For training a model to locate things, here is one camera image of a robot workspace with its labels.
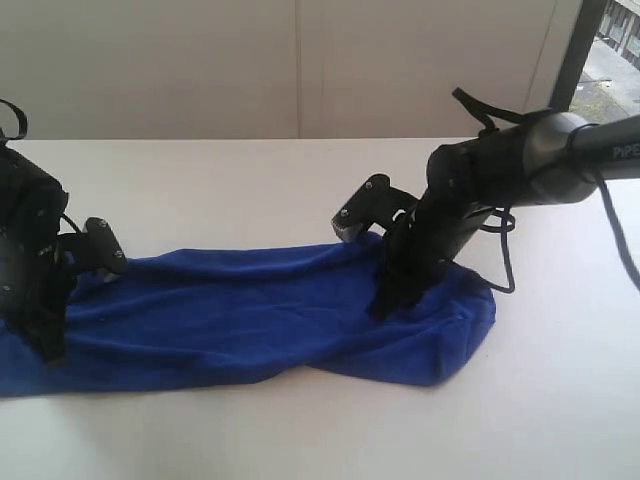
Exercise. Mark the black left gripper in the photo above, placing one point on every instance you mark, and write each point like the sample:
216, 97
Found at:
32, 203

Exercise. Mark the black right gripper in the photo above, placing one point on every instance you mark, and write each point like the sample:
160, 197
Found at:
422, 244

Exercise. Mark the blue microfibre cloth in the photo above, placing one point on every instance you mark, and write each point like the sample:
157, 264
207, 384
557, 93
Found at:
201, 318

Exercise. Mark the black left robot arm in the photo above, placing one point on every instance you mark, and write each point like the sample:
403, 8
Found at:
54, 289

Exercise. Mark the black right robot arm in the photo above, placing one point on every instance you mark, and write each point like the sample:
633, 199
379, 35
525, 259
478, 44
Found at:
557, 159

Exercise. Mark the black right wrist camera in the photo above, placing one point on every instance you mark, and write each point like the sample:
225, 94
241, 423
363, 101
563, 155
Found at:
376, 201

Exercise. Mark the black window frame post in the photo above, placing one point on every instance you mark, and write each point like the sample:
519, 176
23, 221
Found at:
584, 31

